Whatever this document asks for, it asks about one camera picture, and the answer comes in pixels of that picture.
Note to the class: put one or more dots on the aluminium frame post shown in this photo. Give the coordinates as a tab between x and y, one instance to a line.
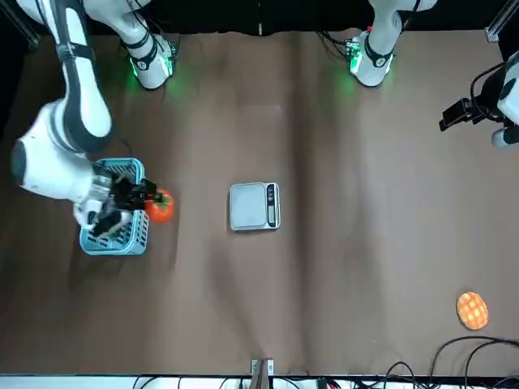
30	36
261	374
496	28

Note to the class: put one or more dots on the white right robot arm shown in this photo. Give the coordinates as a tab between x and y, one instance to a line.
52	170

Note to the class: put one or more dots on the round orange waffle bread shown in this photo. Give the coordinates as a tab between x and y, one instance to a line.
472	311

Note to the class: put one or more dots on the orange-red toy tomato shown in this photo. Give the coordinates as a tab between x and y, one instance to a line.
160	212

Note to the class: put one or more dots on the silver digital kitchen scale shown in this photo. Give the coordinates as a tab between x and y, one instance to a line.
249	206

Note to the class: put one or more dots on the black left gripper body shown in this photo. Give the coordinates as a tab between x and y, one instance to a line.
474	114

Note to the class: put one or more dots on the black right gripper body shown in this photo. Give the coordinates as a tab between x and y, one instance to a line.
123	190

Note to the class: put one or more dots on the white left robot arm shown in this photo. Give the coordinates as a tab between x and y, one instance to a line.
379	52

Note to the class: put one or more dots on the light blue plastic basket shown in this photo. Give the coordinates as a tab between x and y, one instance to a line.
140	239

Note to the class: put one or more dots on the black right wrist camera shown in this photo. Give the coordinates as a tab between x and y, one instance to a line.
109	225

